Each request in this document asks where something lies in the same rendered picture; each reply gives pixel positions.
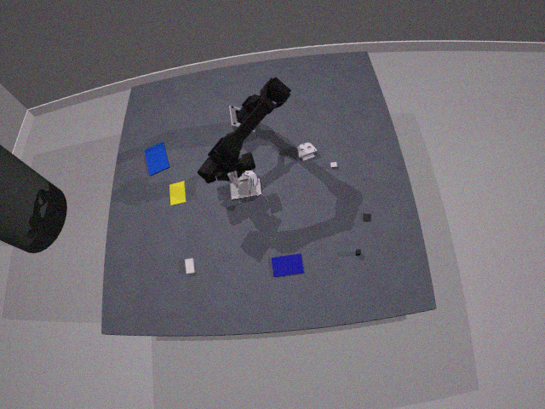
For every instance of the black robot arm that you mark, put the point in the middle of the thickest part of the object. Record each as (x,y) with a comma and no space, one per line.
(227,150)

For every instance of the blue flat rectangular plate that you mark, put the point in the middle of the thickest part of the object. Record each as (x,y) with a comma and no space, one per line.
(156,159)

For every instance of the yellow flat plate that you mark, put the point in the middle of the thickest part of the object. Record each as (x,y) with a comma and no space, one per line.
(177,193)

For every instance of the blue flat square plate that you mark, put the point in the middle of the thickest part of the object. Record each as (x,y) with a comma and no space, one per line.
(287,265)

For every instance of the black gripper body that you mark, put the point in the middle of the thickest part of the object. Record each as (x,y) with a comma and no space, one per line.
(247,163)

